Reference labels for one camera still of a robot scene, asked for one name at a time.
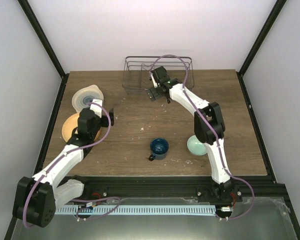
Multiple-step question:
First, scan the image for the black wire dish rack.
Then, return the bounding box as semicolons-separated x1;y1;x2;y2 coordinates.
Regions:
122;55;195;94

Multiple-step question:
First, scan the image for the dark blue ceramic mug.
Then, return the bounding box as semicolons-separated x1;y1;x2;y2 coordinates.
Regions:
148;138;169;162

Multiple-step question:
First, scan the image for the light green patterned bowl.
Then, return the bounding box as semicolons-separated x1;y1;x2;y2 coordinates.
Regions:
186;135;207;156

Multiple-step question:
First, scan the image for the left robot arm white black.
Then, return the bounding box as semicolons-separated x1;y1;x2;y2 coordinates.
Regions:
12;103;114;229

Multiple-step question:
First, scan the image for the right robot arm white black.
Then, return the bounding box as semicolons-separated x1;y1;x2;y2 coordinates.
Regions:
146;76;234;202

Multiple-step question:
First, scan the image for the translucent white bowl with spout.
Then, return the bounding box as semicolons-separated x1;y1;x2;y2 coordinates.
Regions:
71;84;104;113

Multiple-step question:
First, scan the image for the orange plastic plate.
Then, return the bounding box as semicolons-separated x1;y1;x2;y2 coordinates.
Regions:
61;113;101;145

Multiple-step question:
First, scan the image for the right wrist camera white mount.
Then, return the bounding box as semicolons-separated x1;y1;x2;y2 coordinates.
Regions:
150;66;170;88

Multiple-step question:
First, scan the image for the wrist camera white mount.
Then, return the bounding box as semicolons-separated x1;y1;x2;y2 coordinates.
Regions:
89;99;103;118
150;66;170;88

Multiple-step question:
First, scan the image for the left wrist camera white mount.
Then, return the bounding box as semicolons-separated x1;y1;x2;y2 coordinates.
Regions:
89;99;103;118

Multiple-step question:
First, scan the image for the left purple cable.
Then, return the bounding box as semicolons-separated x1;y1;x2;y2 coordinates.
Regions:
22;100;122;229

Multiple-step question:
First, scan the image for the purple cable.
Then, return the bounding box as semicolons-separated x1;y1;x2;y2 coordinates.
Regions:
148;54;255;221
22;100;122;229

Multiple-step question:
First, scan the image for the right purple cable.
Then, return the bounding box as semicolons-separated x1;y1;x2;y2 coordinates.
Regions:
148;54;255;221

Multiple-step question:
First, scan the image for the light blue slotted cable duct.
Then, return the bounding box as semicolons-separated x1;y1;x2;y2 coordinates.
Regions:
55;205;216;216

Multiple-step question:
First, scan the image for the black aluminium frame rail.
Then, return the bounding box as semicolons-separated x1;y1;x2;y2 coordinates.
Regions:
22;174;288;201

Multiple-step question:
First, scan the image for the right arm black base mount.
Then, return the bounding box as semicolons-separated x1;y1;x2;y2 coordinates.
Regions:
195;185;243;203

